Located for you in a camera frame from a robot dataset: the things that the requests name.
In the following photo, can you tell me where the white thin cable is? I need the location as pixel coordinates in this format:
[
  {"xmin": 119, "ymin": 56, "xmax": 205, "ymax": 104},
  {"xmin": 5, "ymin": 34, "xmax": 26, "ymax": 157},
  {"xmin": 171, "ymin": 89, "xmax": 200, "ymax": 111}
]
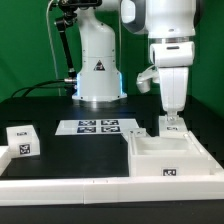
[{"xmin": 45, "ymin": 0, "xmax": 63, "ymax": 97}]

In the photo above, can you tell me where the white cabinet top block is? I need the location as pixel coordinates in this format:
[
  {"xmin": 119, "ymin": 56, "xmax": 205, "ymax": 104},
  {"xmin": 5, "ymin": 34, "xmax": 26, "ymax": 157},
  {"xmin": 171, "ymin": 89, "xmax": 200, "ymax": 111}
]
[{"xmin": 6, "ymin": 125, "xmax": 40, "ymax": 158}]

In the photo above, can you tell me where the white tag base sheet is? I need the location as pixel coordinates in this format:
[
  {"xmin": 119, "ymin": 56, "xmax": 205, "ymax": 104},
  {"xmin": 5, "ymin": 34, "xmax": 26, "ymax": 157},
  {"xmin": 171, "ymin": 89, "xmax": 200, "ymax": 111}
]
[{"xmin": 56, "ymin": 119, "xmax": 138, "ymax": 135}]

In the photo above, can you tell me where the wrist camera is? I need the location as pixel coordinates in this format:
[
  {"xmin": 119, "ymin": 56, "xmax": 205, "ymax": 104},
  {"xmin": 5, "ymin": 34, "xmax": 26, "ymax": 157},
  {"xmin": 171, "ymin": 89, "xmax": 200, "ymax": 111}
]
[{"xmin": 136, "ymin": 65, "xmax": 159, "ymax": 93}]

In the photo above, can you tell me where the black cable bundle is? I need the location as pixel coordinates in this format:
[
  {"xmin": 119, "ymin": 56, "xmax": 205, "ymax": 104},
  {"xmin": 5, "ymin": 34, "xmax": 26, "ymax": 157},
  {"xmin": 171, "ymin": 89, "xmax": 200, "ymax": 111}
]
[{"xmin": 11, "ymin": 78, "xmax": 78, "ymax": 98}]

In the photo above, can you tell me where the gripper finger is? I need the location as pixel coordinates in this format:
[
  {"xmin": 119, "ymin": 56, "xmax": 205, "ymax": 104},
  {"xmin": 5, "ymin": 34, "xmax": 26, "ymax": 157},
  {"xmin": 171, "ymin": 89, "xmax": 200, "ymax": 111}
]
[{"xmin": 167, "ymin": 113, "xmax": 178, "ymax": 122}]

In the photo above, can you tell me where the white cabinet body box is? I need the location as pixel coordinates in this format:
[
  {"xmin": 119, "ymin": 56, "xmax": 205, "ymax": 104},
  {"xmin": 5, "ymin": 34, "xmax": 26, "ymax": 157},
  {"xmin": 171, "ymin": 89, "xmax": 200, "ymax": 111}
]
[{"xmin": 128, "ymin": 133, "xmax": 210, "ymax": 177}]

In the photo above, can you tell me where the white U-shaped fence frame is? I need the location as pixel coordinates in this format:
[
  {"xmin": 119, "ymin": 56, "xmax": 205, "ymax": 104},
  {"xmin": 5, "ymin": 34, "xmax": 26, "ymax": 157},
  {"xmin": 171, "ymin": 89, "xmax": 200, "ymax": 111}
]
[{"xmin": 0, "ymin": 132, "xmax": 224, "ymax": 206}]

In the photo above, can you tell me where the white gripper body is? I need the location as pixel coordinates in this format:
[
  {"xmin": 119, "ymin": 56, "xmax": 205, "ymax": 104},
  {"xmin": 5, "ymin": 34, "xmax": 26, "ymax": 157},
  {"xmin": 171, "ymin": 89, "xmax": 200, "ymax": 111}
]
[{"xmin": 150, "ymin": 41, "xmax": 195, "ymax": 114}]

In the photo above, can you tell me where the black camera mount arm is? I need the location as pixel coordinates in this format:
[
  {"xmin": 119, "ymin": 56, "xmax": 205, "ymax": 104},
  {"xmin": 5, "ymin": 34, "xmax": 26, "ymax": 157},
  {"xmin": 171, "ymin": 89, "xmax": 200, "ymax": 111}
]
[{"xmin": 49, "ymin": 0, "xmax": 101, "ymax": 79}]

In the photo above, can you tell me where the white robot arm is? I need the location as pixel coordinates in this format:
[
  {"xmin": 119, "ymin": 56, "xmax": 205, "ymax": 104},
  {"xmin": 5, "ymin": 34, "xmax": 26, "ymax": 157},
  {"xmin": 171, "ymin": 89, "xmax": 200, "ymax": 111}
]
[{"xmin": 73, "ymin": 0, "xmax": 196, "ymax": 119}]

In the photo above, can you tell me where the white cabinet door panel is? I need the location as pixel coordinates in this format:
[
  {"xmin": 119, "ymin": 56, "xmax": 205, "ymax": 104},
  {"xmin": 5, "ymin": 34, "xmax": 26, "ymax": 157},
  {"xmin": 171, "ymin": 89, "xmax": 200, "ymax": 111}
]
[
  {"xmin": 159, "ymin": 115, "xmax": 187, "ymax": 138},
  {"xmin": 129, "ymin": 128, "xmax": 146, "ymax": 137}
]

